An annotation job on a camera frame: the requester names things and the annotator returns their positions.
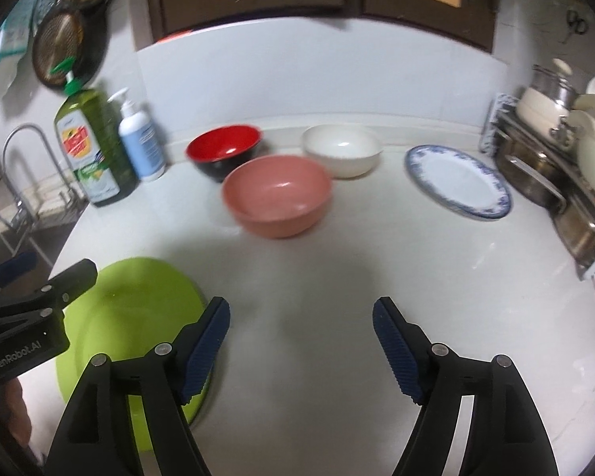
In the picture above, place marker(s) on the stainless steel sink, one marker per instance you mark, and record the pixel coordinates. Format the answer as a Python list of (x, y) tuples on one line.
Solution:
[(34, 240)]

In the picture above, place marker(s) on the green plate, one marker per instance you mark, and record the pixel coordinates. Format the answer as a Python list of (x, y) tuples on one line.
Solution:
[(129, 297)]

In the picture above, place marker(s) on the white countertop shelf rack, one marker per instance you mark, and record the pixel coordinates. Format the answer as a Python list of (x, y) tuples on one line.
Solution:
[(493, 124)]

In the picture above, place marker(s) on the white pot with lid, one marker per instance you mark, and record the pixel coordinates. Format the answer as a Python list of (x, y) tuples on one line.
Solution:
[(543, 101)]

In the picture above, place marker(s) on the person's left forearm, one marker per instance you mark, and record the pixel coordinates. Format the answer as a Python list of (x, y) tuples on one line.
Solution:
[(15, 416)]

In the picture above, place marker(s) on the pink bowl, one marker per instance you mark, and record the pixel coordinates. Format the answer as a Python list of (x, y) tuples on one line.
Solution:
[(277, 198)]

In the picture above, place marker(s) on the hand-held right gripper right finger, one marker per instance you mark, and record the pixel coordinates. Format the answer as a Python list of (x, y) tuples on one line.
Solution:
[(399, 352)]

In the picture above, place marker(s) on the kitchen paper towel pack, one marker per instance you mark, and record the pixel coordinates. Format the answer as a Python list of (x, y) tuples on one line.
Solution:
[(5, 44)]

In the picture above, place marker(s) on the large stainless steel pot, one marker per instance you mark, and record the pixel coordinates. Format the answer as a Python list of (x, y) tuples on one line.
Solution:
[(530, 168)]

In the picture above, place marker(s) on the small stainless steel pot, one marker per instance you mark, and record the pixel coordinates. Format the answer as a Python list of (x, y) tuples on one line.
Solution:
[(582, 230)]

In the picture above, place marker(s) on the small blue-rimmed white plate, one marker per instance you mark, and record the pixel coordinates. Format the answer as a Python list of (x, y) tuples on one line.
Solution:
[(456, 181)]

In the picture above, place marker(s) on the black scissors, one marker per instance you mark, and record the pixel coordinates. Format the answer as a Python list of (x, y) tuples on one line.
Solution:
[(576, 25)]

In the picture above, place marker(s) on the small gooseneck steel faucet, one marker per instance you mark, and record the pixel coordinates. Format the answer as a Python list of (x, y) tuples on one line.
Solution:
[(52, 158)]

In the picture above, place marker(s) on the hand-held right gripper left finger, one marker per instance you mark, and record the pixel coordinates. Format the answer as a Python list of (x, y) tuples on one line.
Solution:
[(206, 352)]

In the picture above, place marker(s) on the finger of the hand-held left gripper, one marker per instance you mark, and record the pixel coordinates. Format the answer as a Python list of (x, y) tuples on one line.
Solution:
[(15, 265), (64, 287)]

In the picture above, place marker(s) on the green dish soap bottle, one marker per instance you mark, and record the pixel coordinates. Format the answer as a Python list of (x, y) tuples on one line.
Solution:
[(91, 158)]

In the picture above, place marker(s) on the white bowl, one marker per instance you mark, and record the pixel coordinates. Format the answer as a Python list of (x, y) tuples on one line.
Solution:
[(342, 151)]

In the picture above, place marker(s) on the tall steel kitchen faucet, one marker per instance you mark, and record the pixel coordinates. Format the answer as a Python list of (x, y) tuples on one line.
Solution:
[(12, 198)]

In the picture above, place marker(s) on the red and black bowl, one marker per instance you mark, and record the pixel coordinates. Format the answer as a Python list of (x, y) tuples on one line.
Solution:
[(223, 146)]

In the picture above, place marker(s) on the black frying pan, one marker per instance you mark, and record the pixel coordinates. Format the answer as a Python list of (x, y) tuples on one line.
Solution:
[(64, 44)]

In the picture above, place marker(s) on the white and blue pump bottle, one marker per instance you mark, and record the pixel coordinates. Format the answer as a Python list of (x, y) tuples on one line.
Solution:
[(141, 144)]

